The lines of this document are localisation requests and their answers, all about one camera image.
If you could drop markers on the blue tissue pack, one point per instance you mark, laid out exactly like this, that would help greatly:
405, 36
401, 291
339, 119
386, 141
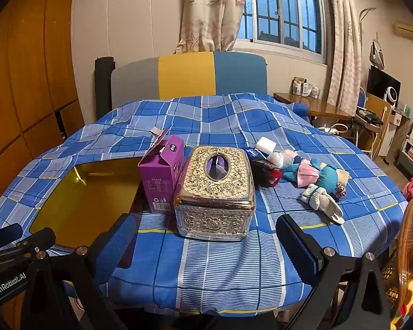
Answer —
253, 153

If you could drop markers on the white sponge block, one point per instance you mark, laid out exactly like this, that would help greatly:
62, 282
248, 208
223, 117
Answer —
265, 145

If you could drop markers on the left beige curtain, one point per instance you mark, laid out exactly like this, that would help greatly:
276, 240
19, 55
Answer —
209, 25

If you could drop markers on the rattan chair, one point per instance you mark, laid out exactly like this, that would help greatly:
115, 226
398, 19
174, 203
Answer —
398, 276

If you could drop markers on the grey yellow blue headboard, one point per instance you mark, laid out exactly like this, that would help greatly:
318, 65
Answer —
189, 75

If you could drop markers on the right beige curtain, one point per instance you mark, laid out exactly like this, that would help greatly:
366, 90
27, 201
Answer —
345, 79

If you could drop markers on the yellow metal tray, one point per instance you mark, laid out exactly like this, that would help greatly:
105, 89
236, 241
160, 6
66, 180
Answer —
88, 200

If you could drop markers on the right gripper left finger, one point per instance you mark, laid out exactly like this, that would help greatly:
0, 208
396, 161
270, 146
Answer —
113, 249

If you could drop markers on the white sock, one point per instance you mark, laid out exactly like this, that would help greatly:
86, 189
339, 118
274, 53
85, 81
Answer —
319, 200

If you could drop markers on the white desk fan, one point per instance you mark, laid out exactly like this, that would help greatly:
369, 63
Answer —
391, 96

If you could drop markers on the teal plush doll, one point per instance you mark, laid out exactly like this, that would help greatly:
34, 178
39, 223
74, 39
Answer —
304, 172

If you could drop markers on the purple cardboard carton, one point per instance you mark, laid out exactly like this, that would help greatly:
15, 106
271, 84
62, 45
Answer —
159, 169

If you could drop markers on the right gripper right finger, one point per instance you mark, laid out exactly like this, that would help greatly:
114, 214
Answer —
302, 249

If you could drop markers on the wooden folding chair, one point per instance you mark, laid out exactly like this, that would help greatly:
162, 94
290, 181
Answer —
370, 123

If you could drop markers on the window with bars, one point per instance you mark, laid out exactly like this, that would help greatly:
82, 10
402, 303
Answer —
293, 27

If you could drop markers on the wooden wardrobe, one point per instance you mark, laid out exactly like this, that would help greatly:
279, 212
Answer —
39, 104

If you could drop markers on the black monitor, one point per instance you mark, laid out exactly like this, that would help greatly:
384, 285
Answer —
378, 81

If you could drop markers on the packages on side table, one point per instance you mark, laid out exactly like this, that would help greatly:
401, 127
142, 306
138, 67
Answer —
301, 87

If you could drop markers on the gold ornate tissue box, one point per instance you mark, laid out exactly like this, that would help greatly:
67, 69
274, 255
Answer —
215, 199

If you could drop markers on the beige curtain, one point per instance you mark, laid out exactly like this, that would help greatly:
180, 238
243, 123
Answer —
345, 79
209, 25

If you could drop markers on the wooden side table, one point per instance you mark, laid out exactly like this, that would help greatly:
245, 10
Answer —
317, 108

